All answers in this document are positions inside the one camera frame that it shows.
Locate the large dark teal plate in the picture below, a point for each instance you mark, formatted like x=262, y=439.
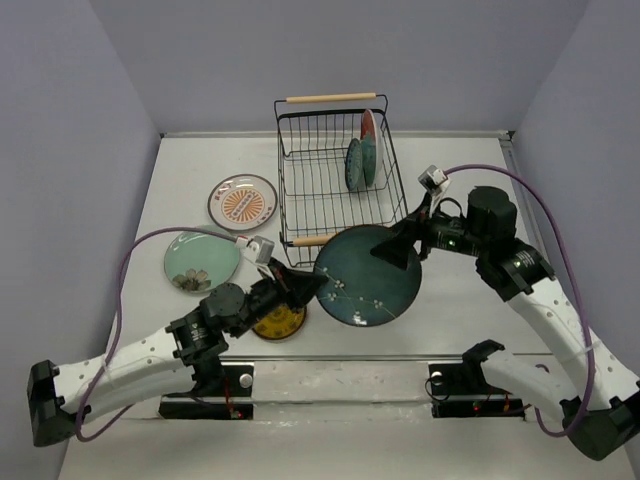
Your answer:
x=363, y=290

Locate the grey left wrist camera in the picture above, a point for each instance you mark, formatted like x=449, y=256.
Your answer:
x=259, y=250

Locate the white plate orange sunburst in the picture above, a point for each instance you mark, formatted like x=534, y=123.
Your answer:
x=242, y=202

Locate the pale green plate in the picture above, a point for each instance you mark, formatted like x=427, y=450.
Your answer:
x=196, y=263

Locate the small blue floral plate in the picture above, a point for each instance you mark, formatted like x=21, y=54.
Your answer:
x=354, y=173

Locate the yellow brown rimmed plate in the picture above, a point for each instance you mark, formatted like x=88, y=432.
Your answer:
x=280, y=324

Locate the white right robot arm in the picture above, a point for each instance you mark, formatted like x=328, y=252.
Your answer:
x=599, y=403

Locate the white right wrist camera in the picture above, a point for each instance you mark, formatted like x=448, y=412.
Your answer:
x=436, y=184

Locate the red teal flower plate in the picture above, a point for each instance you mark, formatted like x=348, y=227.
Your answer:
x=372, y=147

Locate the black wire dish rack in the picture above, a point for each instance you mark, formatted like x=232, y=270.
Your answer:
x=313, y=136

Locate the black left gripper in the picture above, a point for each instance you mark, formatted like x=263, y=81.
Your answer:
x=295, y=288

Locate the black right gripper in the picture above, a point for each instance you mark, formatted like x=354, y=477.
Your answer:
x=396, y=249

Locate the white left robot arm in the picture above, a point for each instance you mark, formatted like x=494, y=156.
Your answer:
x=183, y=356

